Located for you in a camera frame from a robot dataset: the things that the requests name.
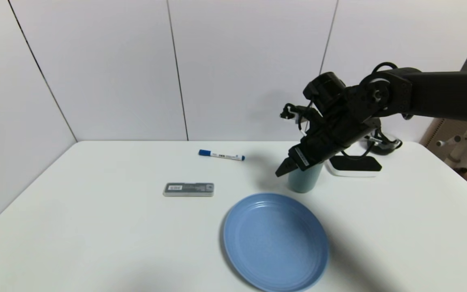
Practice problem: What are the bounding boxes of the blue plate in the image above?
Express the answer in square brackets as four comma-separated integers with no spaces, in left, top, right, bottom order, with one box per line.
[223,193,329,292]

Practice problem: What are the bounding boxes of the beige pegboard shelf unit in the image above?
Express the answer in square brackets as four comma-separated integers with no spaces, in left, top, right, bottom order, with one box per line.
[420,8,467,171]

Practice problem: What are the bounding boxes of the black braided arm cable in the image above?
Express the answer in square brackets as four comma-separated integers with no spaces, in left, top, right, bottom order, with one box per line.
[369,62,399,76]

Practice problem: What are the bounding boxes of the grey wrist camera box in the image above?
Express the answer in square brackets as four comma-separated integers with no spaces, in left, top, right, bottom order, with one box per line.
[280,103,315,131]

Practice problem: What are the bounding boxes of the white peg hook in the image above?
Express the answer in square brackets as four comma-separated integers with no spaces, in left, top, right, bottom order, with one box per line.
[436,136,461,147]

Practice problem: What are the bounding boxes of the mint green cup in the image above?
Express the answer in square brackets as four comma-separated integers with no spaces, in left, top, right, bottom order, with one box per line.
[288,161,324,193]

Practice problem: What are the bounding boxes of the black glass bowl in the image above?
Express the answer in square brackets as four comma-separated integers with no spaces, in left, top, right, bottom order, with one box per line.
[363,130,403,155]

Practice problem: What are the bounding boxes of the grey pencil lead case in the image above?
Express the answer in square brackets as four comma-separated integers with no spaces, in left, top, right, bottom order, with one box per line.
[163,182,214,198]

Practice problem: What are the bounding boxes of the blue whiteboard marker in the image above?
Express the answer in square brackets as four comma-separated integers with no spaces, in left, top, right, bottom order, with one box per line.
[199,150,245,161]

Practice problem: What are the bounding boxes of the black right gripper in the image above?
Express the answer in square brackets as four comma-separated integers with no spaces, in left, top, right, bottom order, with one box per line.
[275,121,346,178]

